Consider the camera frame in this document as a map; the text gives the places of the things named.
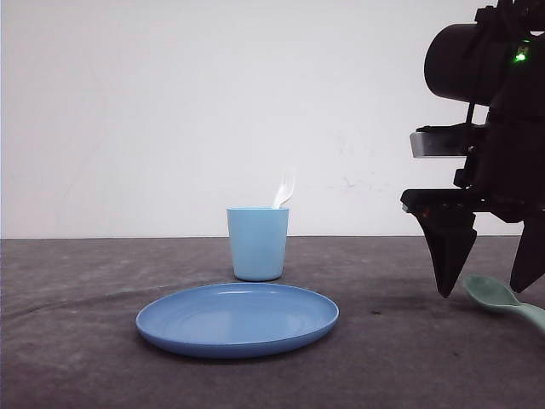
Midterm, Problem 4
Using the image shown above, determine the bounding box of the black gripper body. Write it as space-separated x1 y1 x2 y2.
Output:
401 101 544 223

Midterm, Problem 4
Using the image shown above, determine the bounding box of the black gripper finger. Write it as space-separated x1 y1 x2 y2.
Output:
414 210 476 297
510 210 544 292

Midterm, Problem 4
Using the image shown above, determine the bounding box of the mint green plastic spoon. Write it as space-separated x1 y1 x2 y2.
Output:
462 275 544 333

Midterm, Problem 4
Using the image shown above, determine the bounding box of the white plastic fork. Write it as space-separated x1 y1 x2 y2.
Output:
272 169 295 210

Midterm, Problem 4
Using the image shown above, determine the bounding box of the light blue plastic cup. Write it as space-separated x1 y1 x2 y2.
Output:
227 207 290 282

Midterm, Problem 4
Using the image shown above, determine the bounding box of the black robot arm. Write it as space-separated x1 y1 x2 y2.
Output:
401 1 544 297

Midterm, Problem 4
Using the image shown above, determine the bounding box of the blue plastic plate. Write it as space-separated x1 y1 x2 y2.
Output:
135 283 340 359

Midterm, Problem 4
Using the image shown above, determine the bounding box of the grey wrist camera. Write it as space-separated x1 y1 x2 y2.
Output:
410 123 488 158

